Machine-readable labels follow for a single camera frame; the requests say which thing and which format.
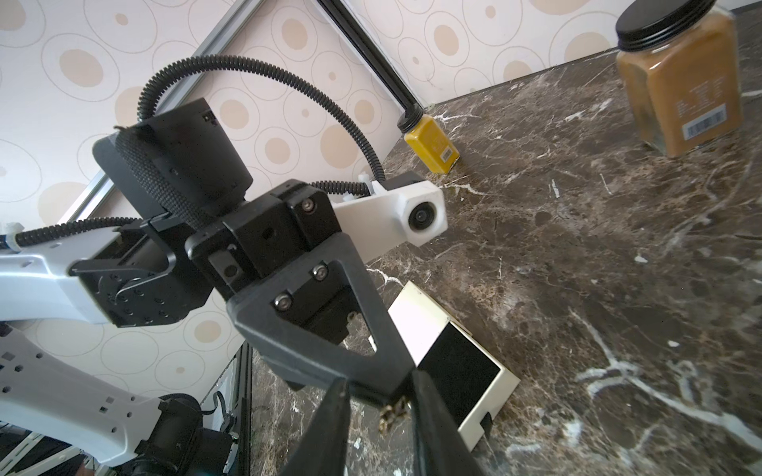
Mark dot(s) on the cream drawer jewelry box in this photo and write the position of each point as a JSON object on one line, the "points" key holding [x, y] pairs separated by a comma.
{"points": [[474, 385]]}

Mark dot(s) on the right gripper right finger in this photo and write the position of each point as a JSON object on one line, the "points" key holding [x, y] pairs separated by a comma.
{"points": [[439, 448]]}

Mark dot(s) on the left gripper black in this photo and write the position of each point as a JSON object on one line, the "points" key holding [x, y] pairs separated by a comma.
{"points": [[292, 279]]}

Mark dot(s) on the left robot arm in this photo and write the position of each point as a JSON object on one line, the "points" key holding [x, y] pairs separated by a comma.
{"points": [[144, 436]]}

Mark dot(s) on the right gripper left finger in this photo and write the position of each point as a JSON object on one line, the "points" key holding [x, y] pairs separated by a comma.
{"points": [[322, 450]]}

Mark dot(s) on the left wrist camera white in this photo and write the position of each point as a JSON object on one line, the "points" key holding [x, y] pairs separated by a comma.
{"points": [[406, 209]]}

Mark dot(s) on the small gold earring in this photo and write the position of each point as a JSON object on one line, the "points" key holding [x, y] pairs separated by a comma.
{"points": [[393, 414]]}

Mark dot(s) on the brown spice jar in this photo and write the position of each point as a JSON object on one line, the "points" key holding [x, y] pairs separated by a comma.
{"points": [[679, 64]]}

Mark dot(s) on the yellow spice jar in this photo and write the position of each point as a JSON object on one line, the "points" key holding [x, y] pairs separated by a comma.
{"points": [[428, 140]]}

